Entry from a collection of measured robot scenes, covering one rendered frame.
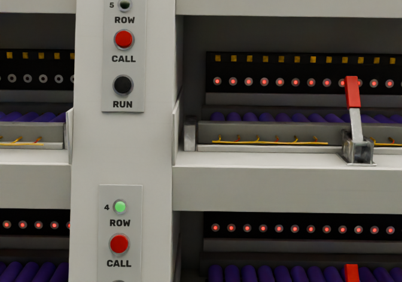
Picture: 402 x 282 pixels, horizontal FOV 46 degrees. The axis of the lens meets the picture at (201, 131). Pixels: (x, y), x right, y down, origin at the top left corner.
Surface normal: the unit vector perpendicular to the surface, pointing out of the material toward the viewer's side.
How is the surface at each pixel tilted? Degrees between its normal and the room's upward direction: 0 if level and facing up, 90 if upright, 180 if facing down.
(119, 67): 90
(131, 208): 90
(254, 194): 106
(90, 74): 90
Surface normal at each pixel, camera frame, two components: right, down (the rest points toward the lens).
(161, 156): 0.00, -0.05
